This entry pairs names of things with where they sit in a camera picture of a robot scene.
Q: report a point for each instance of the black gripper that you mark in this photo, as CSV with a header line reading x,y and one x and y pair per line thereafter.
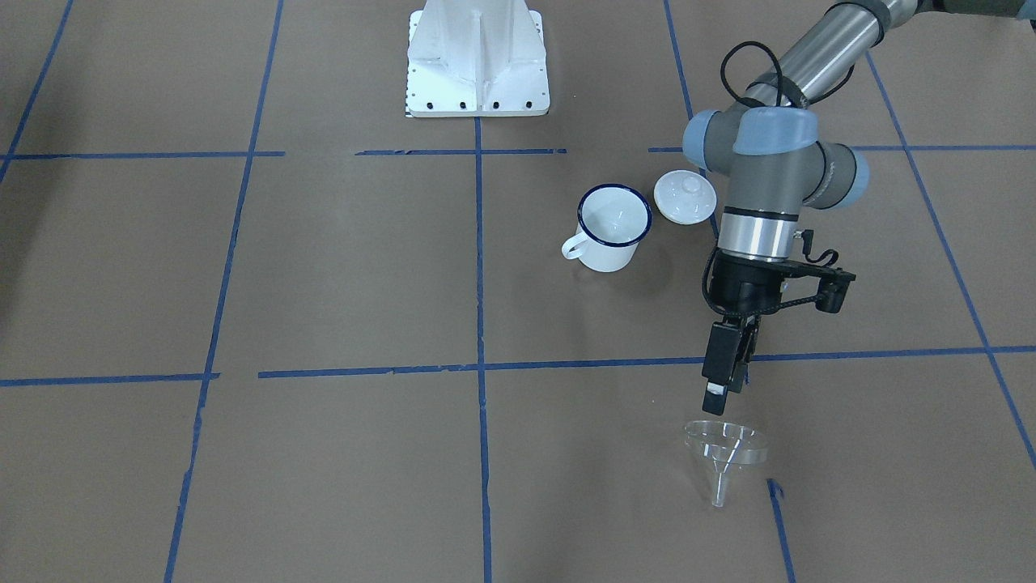
x,y
743,290

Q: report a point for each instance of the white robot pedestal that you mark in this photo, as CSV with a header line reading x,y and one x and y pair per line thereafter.
x,y
476,59

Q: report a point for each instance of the white ceramic lid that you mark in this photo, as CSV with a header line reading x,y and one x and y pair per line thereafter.
x,y
684,197

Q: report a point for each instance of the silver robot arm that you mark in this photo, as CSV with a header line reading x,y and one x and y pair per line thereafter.
x,y
767,144

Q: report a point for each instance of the white enamel mug blue rim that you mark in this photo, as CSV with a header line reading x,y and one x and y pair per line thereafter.
x,y
612,220

